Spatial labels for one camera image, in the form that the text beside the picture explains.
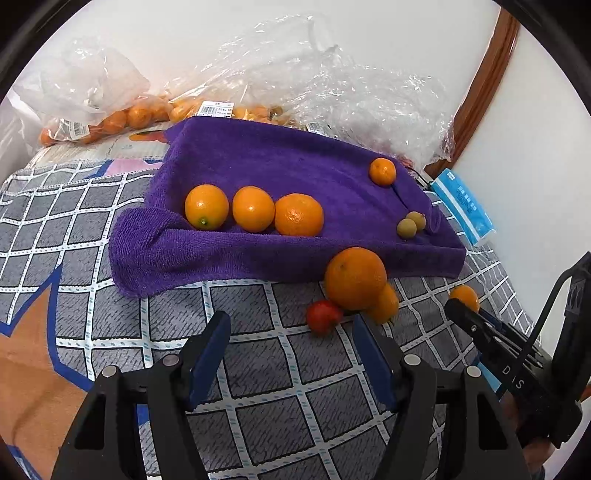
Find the orange with green stem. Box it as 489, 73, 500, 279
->
185, 184, 230, 230

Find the yellowish orange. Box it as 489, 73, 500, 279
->
367, 282, 400, 325

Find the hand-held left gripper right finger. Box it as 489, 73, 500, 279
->
353, 316, 529, 480

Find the crumpled clear plastic bag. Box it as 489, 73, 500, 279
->
217, 14, 459, 168

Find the brown wooden door frame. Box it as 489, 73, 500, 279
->
425, 9, 520, 178

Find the small orange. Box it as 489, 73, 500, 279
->
449, 285, 481, 315
369, 157, 397, 187

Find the blue tissue pack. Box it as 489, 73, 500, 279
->
431, 168, 496, 247

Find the clear bag of kumquats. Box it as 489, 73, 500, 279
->
166, 78, 301, 129

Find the white plastic bag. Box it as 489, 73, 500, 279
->
6, 90, 47, 161

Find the large orange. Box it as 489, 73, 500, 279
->
324, 247, 387, 311

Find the bumpy orange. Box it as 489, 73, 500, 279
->
274, 194, 325, 237

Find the purple towel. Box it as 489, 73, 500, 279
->
108, 117, 466, 298

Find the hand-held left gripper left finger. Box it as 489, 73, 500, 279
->
51, 311, 232, 480

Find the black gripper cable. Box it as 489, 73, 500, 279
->
496, 268, 578, 398

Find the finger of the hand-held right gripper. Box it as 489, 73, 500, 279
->
444, 298, 506, 370
478, 308, 528, 343

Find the thin black cord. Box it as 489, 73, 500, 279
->
405, 165, 435, 191

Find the clear bag of mandarins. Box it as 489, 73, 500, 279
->
18, 37, 172, 147

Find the small red fruit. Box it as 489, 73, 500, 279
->
307, 300, 345, 336

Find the person's right hand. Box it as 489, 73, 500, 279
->
502, 396, 558, 472

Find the oval orange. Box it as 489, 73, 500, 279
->
232, 186, 276, 233

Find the grey plaid star blanket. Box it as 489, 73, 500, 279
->
0, 159, 546, 480

